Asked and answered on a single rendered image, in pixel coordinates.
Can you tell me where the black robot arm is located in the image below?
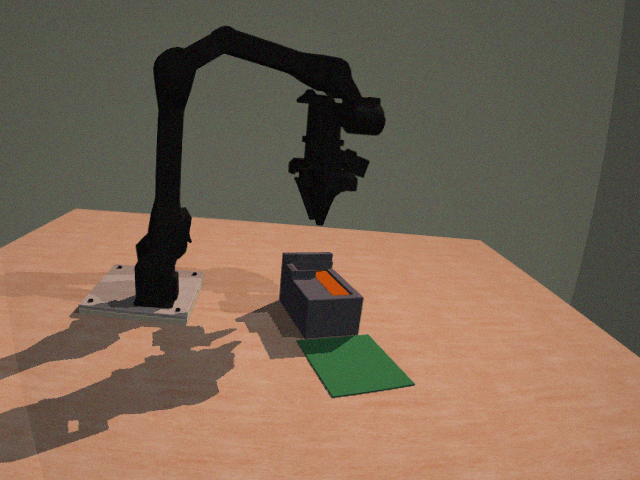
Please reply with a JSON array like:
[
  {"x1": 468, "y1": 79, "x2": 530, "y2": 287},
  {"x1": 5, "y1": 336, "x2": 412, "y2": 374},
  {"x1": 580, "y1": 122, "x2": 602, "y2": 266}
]
[{"x1": 133, "y1": 26, "x2": 386, "y2": 309}]

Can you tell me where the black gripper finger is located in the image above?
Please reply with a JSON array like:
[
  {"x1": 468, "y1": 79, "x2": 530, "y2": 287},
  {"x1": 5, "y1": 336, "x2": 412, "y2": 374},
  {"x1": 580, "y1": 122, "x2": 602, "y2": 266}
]
[
  {"x1": 307, "y1": 185, "x2": 344, "y2": 226},
  {"x1": 294, "y1": 177, "x2": 315, "y2": 220}
]

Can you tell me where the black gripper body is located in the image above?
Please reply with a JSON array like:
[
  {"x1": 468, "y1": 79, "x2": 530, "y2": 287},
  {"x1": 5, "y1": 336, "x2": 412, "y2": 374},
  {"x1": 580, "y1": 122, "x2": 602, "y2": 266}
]
[{"x1": 288, "y1": 130, "x2": 358, "y2": 191}]

